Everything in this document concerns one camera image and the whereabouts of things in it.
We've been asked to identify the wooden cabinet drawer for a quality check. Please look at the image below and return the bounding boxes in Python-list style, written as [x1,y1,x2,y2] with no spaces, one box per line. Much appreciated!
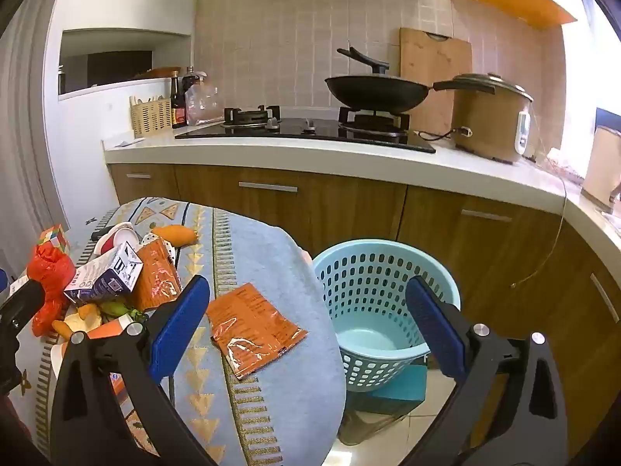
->
[108,164,180,205]

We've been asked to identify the yellow peel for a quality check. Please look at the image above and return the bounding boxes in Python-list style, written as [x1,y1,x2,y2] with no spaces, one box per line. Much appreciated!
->
[65,303,102,333]

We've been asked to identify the white purple milk carton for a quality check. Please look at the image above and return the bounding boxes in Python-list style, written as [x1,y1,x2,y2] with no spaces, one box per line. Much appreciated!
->
[64,243,145,306]

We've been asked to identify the black spatula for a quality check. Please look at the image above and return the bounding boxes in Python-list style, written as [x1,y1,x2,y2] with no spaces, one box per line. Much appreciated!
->
[337,46,391,75]

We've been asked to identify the colourful puzzle cube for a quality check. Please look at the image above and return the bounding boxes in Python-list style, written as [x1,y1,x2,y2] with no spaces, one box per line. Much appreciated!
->
[39,224,71,256]

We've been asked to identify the teal stool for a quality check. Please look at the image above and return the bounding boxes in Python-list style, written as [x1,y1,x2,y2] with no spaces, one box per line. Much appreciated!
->
[347,364,428,416]

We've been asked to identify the orange foil packet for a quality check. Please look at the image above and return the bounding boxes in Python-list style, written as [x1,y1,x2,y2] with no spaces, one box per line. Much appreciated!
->
[208,282,309,379]
[128,238,182,312]

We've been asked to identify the round table with patterned cloth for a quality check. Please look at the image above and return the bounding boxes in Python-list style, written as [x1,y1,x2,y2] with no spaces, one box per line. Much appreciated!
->
[10,197,346,466]

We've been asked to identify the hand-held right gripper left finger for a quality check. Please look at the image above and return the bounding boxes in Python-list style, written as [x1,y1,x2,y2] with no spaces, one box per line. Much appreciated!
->
[50,275,219,466]

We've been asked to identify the light blue plastic basket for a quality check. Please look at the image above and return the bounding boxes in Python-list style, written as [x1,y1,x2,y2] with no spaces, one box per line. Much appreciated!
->
[312,239,461,394]

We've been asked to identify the orange bread toy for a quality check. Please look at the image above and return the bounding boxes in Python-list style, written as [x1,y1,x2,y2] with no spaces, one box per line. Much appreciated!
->
[150,224,199,247]

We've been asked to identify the clear plastic bag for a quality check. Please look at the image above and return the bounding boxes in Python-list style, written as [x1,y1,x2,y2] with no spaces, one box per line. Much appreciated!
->
[186,85,225,127]

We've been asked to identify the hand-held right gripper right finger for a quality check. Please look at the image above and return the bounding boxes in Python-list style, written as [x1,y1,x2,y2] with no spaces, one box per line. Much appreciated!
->
[405,276,568,466]

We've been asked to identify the green vegetable stalk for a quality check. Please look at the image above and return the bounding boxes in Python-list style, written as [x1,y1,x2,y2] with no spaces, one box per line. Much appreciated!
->
[99,301,149,323]

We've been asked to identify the beige woven basket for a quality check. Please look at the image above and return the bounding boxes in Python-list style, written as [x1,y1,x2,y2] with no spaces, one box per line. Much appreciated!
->
[129,96,174,137]

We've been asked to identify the thin wire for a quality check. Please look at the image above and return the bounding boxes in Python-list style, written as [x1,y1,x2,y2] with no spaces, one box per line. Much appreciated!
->
[509,150,568,289]

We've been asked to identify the red plastic bag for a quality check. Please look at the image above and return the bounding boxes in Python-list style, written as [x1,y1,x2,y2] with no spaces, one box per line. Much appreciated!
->
[28,242,77,337]

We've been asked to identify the white patterned paper wrapper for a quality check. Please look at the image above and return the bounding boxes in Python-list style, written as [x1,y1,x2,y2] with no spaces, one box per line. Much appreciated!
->
[140,234,176,259]

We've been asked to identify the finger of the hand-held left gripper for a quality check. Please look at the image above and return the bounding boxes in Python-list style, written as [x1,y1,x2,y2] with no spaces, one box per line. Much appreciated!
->
[0,279,47,331]

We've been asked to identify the wooden cutting board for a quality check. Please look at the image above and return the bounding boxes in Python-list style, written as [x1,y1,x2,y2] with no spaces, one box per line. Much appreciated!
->
[399,28,473,139]

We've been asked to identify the red white paper cup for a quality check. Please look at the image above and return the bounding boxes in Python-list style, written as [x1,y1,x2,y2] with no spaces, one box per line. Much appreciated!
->
[93,222,139,256]

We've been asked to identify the crumpled orange foil packet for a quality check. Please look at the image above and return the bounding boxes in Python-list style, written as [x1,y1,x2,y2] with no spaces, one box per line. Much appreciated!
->
[128,238,182,312]

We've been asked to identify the black glass gas stove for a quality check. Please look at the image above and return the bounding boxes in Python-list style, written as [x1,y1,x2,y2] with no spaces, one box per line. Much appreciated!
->
[175,104,437,153]

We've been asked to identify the brown rice cooker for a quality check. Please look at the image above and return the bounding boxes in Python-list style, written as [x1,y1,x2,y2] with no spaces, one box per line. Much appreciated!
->
[451,73,534,163]

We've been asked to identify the wooden cabinet door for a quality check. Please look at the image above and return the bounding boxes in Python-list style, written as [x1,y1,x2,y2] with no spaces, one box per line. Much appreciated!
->
[395,185,566,321]
[548,223,621,457]
[173,165,408,258]

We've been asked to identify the dark sauce bottle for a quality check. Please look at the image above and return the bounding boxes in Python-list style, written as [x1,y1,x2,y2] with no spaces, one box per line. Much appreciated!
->
[171,75,187,129]

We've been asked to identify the black wok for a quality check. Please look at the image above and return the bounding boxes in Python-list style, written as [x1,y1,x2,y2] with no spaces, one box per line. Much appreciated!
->
[324,74,496,115]

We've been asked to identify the cream kettle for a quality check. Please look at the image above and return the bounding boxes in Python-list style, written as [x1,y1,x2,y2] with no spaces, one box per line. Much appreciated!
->
[581,126,621,212]

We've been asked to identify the black power cable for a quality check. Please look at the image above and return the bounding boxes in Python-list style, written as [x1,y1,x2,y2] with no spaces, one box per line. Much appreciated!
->
[415,127,474,141]

